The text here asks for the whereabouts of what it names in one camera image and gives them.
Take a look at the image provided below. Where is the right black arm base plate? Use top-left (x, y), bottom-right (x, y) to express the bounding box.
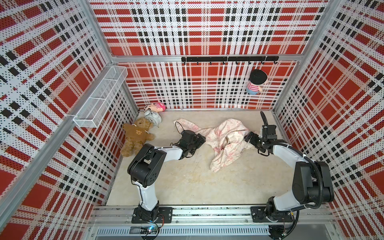
top-left (250, 206), bottom-right (294, 223)

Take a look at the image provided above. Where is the white wire mesh basket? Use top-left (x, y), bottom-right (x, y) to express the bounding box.
top-left (74, 66), bottom-right (128, 128)

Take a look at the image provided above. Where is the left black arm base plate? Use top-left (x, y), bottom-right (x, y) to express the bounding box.
top-left (131, 206), bottom-right (173, 224)

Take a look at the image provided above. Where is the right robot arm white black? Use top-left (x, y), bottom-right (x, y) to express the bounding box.
top-left (245, 125), bottom-right (335, 222)

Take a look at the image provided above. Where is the black wall hook rail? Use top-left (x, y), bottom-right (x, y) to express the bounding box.
top-left (181, 56), bottom-right (280, 63)

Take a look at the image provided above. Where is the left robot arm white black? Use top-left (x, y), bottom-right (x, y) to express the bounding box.
top-left (128, 130), bottom-right (206, 224)

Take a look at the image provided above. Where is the pink plush doll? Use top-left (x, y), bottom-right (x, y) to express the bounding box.
top-left (144, 102), bottom-right (166, 113)

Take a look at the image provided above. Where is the brown teddy bear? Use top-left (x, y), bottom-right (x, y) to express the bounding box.
top-left (121, 118), bottom-right (155, 157)

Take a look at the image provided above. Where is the green circuit board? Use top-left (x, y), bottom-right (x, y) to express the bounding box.
top-left (140, 226), bottom-right (158, 235)

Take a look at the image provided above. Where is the black-haired striped doll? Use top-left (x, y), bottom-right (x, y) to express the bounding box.
top-left (246, 69), bottom-right (268, 95)

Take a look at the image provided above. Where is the cream pink printed jacket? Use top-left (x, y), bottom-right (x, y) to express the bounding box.
top-left (174, 119), bottom-right (254, 172)

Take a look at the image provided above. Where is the aluminium front rail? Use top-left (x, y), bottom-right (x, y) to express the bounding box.
top-left (84, 205), bottom-right (342, 240)

